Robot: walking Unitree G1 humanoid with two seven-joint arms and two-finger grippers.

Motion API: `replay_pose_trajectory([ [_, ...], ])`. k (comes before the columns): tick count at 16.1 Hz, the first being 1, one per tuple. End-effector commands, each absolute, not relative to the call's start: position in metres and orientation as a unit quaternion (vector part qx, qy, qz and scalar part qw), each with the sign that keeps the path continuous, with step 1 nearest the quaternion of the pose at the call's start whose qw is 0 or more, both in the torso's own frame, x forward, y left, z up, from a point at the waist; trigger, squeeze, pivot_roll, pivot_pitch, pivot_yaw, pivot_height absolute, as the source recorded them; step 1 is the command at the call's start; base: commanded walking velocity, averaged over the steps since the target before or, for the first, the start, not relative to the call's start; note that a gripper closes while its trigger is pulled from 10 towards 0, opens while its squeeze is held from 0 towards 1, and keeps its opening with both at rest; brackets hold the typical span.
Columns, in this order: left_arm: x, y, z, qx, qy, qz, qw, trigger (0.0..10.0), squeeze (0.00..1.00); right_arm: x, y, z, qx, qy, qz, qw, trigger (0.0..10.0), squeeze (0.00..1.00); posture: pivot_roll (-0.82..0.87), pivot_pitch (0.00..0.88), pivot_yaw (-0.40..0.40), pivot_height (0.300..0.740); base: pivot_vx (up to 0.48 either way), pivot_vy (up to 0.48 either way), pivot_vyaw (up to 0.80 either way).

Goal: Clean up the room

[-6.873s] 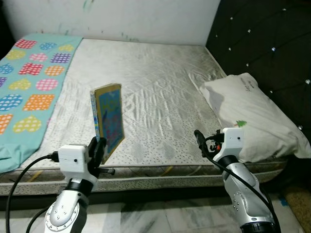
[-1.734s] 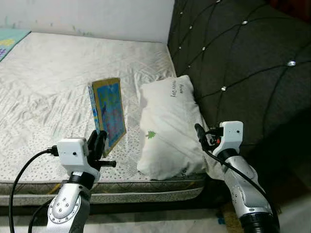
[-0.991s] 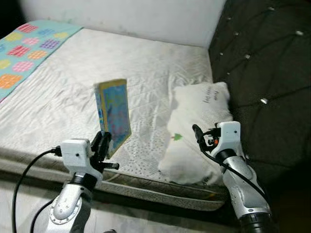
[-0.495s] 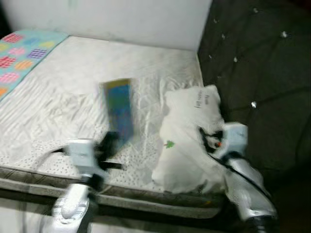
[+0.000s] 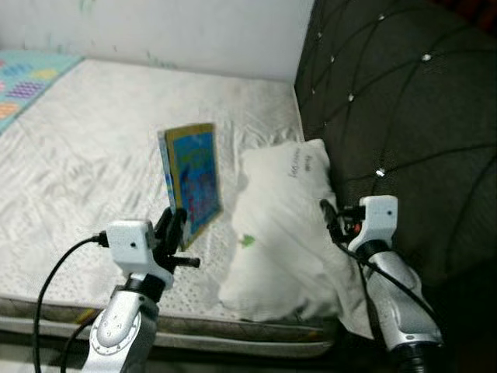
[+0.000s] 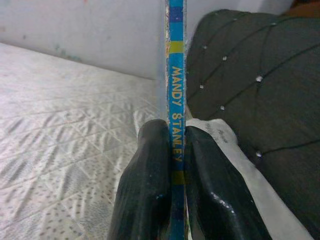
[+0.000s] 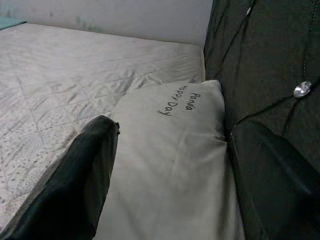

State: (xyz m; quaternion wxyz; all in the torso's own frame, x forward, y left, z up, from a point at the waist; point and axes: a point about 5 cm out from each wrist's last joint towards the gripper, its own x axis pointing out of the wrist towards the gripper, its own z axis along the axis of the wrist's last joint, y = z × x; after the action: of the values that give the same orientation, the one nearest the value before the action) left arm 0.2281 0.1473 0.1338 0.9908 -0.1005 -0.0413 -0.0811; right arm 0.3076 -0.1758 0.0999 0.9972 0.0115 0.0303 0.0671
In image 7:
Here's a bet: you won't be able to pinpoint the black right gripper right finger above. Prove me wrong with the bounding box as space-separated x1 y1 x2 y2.
231 122 320 240

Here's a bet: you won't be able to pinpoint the white pillow green tree print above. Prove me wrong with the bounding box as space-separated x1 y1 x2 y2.
94 79 248 240

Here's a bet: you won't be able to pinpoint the crystal headboard button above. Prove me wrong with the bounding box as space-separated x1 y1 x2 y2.
292 80 313 99

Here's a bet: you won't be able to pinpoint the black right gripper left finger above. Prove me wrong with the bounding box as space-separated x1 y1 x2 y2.
0 115 121 240

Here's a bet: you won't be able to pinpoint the black tufted bed headboard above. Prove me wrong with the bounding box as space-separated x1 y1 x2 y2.
203 0 320 176

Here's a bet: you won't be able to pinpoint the grey quilted mattress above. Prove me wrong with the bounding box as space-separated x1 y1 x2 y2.
0 22 206 226

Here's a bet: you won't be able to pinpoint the teal blanket coloured hearts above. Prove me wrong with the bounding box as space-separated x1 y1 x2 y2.
0 15 28 31

